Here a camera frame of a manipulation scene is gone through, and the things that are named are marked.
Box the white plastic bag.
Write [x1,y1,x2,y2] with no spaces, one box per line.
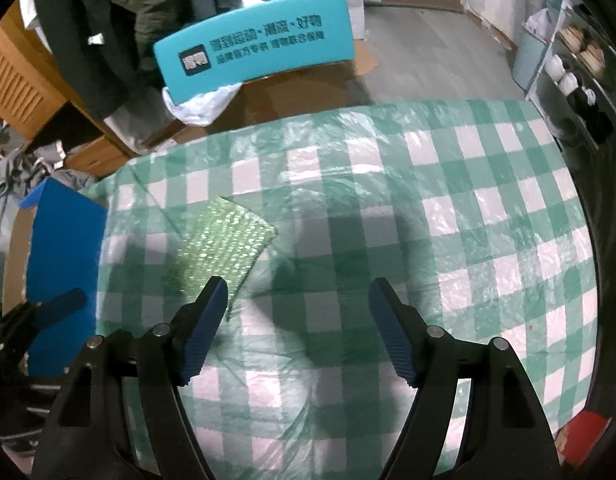
[162,80,243,127]

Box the brown wooden bench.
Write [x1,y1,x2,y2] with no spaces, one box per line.
[138,62,371,153]

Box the olive hanging jacket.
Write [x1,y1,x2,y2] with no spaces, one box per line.
[95,0,189,56]

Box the white shoe rack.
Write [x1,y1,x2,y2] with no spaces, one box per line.
[525,0,616,153]

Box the pair of white shoes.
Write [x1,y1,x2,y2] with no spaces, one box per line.
[544,54,580,97]

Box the wooden louvered cabinet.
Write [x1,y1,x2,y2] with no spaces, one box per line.
[0,0,173,176]

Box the pair of black shoes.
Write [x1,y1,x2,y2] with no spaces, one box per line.
[569,86,615,142]

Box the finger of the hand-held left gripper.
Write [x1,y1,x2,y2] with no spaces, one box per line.
[35,287,87,322]

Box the flat cardboard piece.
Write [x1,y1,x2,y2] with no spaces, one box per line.
[350,40,382,77]

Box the red box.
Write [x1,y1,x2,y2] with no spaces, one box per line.
[553,410,612,472]

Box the pair of beige shoes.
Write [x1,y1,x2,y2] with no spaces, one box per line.
[558,25,607,69]

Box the blue cardboard box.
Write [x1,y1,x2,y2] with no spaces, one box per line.
[2,178,108,378]

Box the teal printed cardboard box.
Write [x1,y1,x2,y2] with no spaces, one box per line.
[152,0,356,103]

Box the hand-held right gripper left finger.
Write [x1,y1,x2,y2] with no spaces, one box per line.
[30,276,229,480]

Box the green checkered tablecloth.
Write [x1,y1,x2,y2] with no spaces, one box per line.
[95,100,600,480]

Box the dark hanging jacket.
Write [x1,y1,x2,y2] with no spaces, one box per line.
[38,0,153,118]

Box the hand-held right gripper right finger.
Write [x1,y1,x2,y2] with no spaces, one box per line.
[367,277,561,480]

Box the light blue bin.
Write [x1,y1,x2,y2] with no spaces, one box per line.
[510,25,554,98]

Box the pile of grey clothes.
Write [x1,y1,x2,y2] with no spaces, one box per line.
[0,142,101,211]

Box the small white bag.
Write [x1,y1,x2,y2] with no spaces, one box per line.
[525,7,557,41]

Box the green bubble wrap sheet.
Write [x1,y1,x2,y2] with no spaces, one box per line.
[175,196,279,321]

